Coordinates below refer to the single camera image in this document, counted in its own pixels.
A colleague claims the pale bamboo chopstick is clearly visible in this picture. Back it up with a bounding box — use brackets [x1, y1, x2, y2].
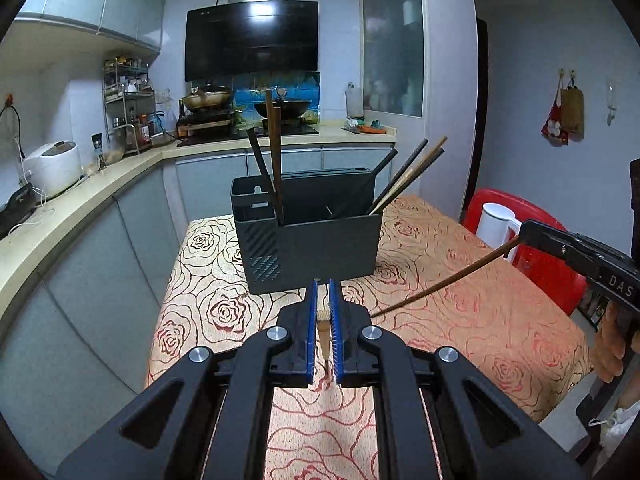
[369, 235, 522, 319]

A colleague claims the black brown chopstick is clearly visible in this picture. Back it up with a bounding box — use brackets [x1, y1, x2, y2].
[371, 148, 445, 214]

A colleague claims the dark brown short chopstick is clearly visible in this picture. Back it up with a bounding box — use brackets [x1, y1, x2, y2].
[246, 128, 282, 224]

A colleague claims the dark wooden chopstick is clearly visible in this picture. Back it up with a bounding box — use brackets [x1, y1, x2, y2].
[346, 146, 398, 198]

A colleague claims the thin black chopstick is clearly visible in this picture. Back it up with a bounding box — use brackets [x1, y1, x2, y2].
[367, 139, 428, 214]

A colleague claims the light bamboo chopstick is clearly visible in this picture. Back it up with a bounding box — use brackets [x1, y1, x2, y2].
[368, 136, 448, 216]

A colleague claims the long reddish brown chopstick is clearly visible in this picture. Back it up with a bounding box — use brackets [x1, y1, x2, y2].
[265, 90, 284, 226]

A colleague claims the person's right hand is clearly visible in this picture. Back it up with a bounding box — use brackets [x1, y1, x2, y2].
[590, 301, 627, 384]

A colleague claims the red plastic chair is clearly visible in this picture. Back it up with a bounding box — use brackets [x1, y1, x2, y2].
[461, 187, 589, 317]

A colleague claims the rose patterned tablecloth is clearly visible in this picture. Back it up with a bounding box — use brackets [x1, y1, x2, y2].
[146, 196, 591, 479]

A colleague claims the dark green utensil holder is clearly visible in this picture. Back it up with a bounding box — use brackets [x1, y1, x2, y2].
[230, 168, 382, 295]

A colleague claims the white electric kettle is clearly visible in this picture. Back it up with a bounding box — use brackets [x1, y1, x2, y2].
[476, 202, 522, 248]

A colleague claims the hanging red cloth decoration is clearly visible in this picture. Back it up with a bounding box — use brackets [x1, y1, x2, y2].
[541, 68, 586, 146]

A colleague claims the white plastic bottle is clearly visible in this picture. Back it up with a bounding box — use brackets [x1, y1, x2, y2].
[345, 82, 364, 119]

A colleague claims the wok on stove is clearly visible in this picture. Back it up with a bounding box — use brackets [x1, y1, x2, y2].
[181, 86, 232, 112]

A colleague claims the metal spice rack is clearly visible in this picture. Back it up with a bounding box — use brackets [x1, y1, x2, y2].
[102, 55, 155, 155]

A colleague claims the white rice cooker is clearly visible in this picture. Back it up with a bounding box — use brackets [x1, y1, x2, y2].
[23, 141, 82, 200]

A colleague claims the black device on counter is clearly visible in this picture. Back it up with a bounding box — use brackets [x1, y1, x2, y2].
[0, 183, 38, 238]

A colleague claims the black range hood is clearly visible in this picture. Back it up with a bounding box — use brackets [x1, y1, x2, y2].
[184, 0, 319, 82]

